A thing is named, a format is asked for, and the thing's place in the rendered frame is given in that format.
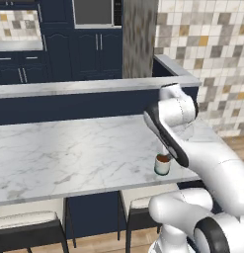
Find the navy island counter base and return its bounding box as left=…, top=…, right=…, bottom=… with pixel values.
left=0, top=54, right=201, bottom=240

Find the white cushioned black stool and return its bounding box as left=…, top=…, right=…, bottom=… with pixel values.
left=0, top=197, right=77, bottom=253
left=117, top=183, right=181, bottom=253

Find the built-in microwave oven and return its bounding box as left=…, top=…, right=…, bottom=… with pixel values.
left=71, top=0, right=123, bottom=30

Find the cup of hot chocolate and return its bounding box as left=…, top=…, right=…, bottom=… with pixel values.
left=153, top=153, right=172, bottom=177

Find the navy kitchen cupboard run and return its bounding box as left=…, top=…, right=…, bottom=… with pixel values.
left=0, top=0, right=123, bottom=86

